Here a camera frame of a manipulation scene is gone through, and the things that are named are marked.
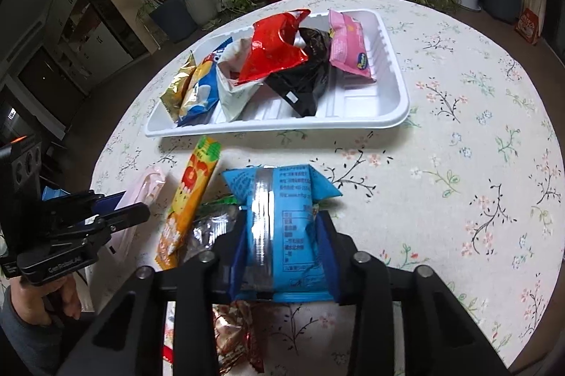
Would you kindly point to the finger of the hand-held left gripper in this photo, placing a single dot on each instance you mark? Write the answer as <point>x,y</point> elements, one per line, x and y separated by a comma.
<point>108,203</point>
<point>128,217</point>

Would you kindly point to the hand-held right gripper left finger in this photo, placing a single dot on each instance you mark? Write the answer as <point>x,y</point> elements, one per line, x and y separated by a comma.
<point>236,265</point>

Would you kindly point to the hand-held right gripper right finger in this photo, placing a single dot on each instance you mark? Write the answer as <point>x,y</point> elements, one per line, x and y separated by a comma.
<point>327,261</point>

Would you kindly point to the pale pink snack packet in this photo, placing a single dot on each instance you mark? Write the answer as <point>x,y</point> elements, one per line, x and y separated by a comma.
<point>145,186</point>

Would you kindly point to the light blue snack packet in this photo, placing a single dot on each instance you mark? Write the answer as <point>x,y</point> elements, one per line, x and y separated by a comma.
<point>287,226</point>

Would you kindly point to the gold snack packet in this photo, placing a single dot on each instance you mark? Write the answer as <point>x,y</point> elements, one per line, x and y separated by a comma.
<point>176,89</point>

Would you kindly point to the blue yellow snack packet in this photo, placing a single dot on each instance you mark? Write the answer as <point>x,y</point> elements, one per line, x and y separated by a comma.
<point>201,89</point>

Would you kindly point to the white plastic tray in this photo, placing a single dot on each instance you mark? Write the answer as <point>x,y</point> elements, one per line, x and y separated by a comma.
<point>353,107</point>

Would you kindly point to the white silver snack packet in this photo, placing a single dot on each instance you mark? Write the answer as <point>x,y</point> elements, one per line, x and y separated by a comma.
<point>234,98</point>

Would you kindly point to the black snack packet white label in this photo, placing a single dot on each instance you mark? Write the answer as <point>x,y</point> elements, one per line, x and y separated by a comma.
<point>300,89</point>

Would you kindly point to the dark brown patterned snack packet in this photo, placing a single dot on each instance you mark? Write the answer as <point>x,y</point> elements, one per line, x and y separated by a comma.
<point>315,43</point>

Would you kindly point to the person's left forearm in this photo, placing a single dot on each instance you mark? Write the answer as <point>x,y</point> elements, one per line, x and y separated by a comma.
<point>22,351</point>

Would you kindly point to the person's left hand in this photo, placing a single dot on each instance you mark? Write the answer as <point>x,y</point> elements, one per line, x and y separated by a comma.
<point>39,305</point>

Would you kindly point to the green silver snack packet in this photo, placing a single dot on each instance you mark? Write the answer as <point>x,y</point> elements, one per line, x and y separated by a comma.
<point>212,226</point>

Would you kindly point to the orange snack packet green end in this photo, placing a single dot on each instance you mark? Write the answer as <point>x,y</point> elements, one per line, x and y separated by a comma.
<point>190,190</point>

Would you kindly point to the brown red snack packet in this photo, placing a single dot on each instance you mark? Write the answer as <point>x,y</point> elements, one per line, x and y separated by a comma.
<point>234,336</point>

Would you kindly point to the red white snack packet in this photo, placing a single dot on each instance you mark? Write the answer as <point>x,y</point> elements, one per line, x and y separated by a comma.
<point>169,336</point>

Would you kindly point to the small plant in white pot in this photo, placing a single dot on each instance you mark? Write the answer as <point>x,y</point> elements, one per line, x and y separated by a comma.
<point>201,5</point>

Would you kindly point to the red paper bag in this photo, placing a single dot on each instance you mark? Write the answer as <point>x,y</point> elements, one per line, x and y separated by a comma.
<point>527,27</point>

